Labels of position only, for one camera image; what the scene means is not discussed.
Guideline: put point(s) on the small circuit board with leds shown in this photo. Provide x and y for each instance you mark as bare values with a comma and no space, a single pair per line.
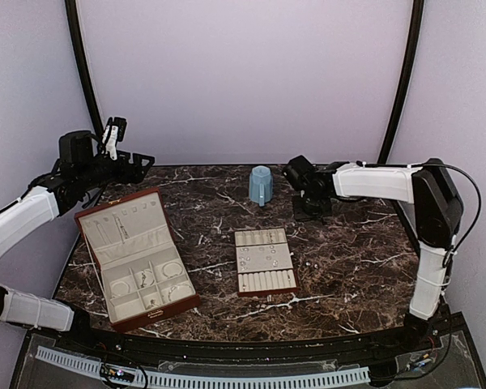
113,372

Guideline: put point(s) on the brown jewelry tray cream lining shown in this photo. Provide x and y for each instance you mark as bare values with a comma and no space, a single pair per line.
264,263

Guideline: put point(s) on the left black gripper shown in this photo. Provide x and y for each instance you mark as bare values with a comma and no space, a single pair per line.
136,175

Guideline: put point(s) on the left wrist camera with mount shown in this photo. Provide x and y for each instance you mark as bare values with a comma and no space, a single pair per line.
113,133

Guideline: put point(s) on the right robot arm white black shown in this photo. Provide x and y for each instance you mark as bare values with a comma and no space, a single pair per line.
428,187

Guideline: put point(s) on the light blue upside-down mug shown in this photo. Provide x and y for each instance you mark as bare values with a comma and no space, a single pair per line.
260,185

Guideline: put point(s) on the brown jewelry box cream lining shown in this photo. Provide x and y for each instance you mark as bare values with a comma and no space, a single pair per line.
135,259

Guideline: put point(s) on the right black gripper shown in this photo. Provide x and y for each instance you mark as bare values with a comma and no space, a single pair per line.
300,215

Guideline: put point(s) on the black right corner post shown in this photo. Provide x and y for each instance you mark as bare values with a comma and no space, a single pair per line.
404,80

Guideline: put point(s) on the black front table rail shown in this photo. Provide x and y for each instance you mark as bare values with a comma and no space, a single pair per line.
369,348

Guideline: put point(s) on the black left corner post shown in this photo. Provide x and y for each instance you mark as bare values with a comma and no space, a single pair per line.
76,38

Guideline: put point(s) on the white slotted cable duct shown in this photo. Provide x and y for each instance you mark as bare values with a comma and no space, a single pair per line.
90,367

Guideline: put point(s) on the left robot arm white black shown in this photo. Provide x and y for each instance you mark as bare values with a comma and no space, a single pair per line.
86,162

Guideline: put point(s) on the black corner post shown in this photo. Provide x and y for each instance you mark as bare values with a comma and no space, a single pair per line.
76,38
404,80

